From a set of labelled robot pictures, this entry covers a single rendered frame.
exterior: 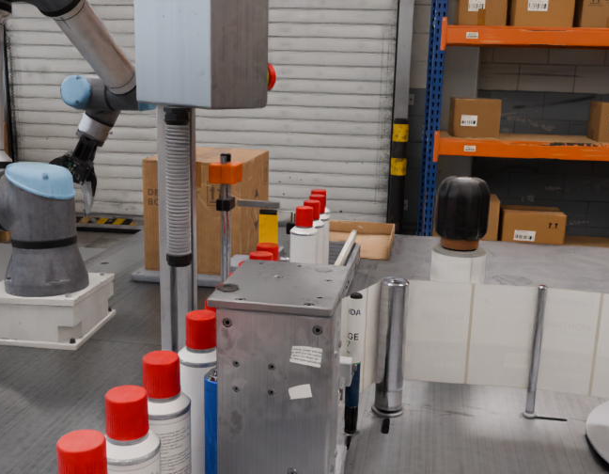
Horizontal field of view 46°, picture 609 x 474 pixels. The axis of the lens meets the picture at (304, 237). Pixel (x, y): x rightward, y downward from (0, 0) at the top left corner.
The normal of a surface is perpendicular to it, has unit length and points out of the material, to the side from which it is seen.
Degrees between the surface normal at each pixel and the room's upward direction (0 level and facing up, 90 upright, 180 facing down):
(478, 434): 0
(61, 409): 0
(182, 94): 90
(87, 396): 0
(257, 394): 90
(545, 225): 90
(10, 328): 90
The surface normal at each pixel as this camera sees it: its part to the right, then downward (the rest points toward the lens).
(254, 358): -0.18, 0.22
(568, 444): 0.03, -0.97
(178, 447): 0.62, 0.20
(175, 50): -0.71, 0.14
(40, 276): 0.24, -0.12
